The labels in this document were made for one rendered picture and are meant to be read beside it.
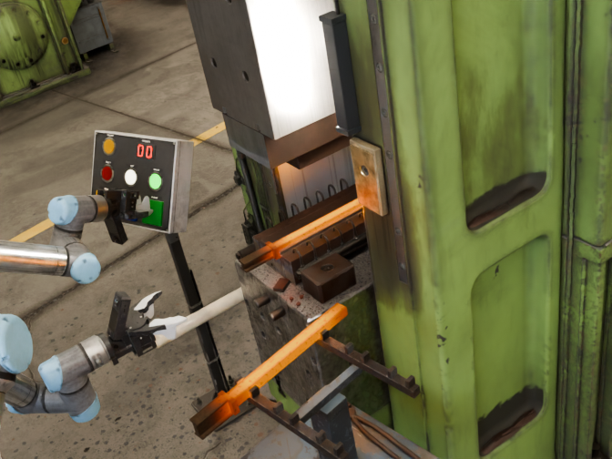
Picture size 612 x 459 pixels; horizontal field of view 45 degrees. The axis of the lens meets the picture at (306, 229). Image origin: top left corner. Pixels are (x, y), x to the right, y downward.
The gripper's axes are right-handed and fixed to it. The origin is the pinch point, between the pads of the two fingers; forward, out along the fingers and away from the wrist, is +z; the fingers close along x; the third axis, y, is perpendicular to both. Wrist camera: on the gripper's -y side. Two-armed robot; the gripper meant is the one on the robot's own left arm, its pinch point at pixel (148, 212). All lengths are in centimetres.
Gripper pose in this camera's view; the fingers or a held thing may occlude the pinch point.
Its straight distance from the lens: 227.7
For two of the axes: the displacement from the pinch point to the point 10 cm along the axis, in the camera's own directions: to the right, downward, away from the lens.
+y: 1.1, -9.9, -1.3
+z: 5.1, -0.6, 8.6
